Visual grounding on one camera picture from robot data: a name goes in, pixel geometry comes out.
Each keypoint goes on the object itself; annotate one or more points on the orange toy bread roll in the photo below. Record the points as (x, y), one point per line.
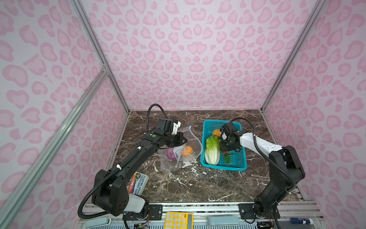
(216, 133)

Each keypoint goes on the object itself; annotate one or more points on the clear zip top bag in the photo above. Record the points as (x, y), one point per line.
(174, 165)

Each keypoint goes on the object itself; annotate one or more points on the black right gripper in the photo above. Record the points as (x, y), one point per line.
(224, 148)

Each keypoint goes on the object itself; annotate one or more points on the blue white marker pen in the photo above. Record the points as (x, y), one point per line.
(302, 221)

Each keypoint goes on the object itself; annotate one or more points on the green toy cabbage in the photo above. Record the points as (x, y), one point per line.
(212, 150)

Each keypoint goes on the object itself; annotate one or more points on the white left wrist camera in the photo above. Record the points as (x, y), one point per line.
(176, 126)

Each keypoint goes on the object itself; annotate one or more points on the colourful paperback book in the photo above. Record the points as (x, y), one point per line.
(137, 183)

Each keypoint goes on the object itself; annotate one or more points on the aluminium diagonal frame bar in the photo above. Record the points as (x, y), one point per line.
(17, 199)

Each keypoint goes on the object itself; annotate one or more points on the yellow calculator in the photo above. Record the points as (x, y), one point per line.
(178, 220)

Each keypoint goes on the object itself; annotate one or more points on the aluminium frame corner post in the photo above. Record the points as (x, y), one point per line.
(299, 42)
(85, 22)

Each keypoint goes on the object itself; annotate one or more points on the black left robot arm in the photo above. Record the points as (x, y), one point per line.
(110, 191)

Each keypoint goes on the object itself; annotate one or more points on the toy carrot with leaves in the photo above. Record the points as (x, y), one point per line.
(227, 157)

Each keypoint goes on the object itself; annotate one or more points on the aluminium frame corner post right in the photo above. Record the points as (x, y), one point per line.
(299, 42)

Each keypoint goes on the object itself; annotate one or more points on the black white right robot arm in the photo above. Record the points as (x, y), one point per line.
(285, 168)

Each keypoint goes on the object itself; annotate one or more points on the grey flat case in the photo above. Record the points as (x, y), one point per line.
(223, 221)

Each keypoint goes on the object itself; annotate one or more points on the teal plastic basket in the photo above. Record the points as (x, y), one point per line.
(234, 160)

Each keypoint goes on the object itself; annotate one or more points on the orange toy pumpkin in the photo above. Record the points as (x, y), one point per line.
(187, 151)

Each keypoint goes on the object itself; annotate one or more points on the aluminium frame corner post left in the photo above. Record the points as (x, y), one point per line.
(85, 22)

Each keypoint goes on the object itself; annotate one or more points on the purple toy onion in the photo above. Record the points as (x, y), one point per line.
(170, 154)

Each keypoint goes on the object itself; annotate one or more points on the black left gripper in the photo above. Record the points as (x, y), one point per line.
(179, 135)

